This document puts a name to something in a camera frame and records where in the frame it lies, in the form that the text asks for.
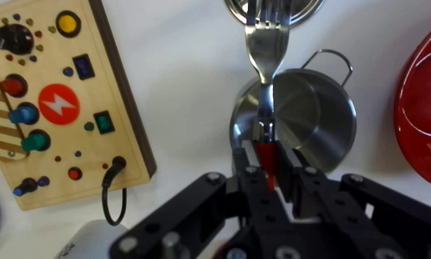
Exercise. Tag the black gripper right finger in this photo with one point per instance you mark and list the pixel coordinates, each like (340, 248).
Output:
(291, 160)

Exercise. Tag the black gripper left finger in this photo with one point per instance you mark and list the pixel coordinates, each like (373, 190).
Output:
(245, 160)

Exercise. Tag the red handled fork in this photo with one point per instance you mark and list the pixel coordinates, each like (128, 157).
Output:
(266, 36)

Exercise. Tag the small steel pot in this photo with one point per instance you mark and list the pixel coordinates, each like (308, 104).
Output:
(315, 114)

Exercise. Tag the red bowl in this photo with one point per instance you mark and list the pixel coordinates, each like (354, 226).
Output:
(413, 109)

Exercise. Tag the white ceramic mug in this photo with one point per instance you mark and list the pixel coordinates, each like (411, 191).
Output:
(92, 240)

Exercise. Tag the wooden switch busy board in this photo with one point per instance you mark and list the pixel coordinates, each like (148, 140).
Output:
(67, 111)

